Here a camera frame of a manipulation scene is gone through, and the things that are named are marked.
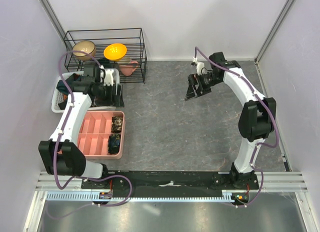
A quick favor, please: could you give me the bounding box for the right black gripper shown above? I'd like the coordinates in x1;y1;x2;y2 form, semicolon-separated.
184;72;222;101

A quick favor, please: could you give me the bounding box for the brown floral tie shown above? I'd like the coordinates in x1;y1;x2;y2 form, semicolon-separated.
111;116;123;134

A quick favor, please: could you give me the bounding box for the pink divided tray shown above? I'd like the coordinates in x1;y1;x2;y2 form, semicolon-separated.
77;110;126;160

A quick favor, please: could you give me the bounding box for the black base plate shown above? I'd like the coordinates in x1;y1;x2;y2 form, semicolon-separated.
81;169;261;198

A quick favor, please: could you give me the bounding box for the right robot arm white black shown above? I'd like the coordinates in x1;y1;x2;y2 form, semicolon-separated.
185;52;279;190

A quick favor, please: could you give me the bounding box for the beige bowl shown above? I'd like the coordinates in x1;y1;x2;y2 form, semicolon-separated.
72;40;96;61

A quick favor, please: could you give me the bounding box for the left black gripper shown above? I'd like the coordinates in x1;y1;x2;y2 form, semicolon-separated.
94;82;124;108

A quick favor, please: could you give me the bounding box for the pink mug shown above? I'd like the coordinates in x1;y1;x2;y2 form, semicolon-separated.
118;60;140;77

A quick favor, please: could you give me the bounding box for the dark green bowl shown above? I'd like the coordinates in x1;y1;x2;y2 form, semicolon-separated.
98;57;112;69

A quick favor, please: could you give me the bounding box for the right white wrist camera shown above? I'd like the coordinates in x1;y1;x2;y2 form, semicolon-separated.
191;57;205;76

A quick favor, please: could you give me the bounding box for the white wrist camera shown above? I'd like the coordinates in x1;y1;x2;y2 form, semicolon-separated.
191;57;205;76
100;68;115;87

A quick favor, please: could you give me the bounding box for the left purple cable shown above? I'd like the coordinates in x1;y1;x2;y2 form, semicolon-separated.
46;49;133;220

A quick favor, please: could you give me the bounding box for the teal tie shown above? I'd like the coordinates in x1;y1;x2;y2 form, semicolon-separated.
56;73;82;95

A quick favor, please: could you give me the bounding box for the light blue cable duct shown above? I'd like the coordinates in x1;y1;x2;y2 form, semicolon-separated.
46;191;242;203

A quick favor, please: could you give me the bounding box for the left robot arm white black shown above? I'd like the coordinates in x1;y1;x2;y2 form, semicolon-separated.
38;64;124;190

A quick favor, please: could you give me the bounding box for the aluminium rail frame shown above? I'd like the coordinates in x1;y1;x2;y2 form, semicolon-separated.
23;170;318;232

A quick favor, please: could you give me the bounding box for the white perforated basket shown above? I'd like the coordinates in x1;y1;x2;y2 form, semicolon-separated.
51;68;120;113

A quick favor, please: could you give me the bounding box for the orange bowl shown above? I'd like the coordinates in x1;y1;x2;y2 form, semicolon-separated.
103;43;127;61

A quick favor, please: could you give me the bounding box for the black wire rack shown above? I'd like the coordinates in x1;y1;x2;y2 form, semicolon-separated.
63;27;148;85

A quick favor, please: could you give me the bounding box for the rolled dark floral tie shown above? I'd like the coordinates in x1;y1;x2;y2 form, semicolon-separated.
108;133;121;155

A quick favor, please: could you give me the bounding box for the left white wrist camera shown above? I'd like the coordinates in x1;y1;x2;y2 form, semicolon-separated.
100;68;115;87

